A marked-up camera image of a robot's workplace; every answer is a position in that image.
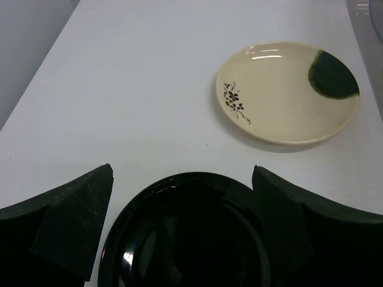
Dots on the cream plate with green patch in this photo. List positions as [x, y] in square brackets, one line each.
[287, 93]

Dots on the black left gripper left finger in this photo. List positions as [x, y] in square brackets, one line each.
[54, 236]

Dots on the clear plastic bin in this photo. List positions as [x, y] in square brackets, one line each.
[366, 20]

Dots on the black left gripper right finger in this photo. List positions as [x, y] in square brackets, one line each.
[314, 241]

